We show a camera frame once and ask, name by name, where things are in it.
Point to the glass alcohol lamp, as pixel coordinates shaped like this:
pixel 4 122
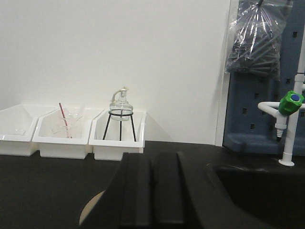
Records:
pixel 119 100

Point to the right white plastic bin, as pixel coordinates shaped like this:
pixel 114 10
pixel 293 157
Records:
pixel 112 148

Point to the white plastic bin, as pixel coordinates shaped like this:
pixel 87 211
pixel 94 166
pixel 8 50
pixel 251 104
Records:
pixel 112 148
pixel 17 127
pixel 56 147

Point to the blue-grey pegboard drying rack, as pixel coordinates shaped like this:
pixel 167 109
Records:
pixel 247 128

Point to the black lab sink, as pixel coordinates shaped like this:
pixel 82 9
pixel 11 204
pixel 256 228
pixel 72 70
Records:
pixel 274 197

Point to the clear glass beaker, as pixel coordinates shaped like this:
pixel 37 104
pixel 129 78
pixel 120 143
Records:
pixel 74 120

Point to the left white plastic bin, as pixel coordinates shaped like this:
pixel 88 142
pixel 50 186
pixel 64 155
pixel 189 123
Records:
pixel 17 127

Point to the plastic bag of pegs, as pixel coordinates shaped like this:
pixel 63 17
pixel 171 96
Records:
pixel 257 32

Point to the beige round plate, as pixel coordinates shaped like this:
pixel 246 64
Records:
pixel 89 206

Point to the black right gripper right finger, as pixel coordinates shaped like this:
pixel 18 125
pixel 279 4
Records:
pixel 187 196

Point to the white gooseneck lab faucet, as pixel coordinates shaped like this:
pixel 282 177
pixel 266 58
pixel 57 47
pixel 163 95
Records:
pixel 286 114

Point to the black wire tripod stand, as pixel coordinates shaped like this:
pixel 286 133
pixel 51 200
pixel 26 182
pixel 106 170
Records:
pixel 120 124

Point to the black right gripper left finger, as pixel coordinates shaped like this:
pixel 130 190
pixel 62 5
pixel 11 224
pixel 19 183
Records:
pixel 126 202

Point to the middle white plastic bin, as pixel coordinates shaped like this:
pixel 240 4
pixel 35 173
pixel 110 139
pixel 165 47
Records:
pixel 56 147

